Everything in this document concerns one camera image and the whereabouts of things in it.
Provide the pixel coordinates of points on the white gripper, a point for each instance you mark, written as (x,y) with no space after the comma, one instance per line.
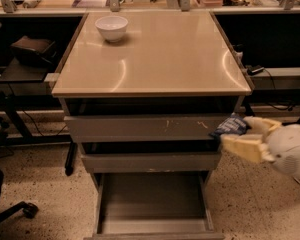
(289,148)

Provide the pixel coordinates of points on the blue rxbar blueberry wrapper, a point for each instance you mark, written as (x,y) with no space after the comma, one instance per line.
(232,125)

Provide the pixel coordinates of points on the grey top drawer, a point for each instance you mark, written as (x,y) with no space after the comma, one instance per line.
(130,128)

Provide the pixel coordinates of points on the grey drawer cabinet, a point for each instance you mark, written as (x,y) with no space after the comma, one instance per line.
(167,63)

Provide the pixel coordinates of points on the grey open bottom drawer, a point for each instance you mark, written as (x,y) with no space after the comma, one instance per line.
(153,206)

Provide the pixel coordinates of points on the grey middle drawer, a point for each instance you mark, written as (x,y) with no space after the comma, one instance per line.
(151,162)

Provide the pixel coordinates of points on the black table leg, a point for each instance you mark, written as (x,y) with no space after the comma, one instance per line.
(248,109)

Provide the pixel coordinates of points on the black small device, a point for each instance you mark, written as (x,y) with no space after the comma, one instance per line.
(253,70)

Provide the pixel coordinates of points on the white ceramic bowl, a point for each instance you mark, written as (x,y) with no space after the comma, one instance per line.
(112,28)

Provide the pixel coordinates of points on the black box on shelf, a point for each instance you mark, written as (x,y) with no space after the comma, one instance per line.
(34,52)

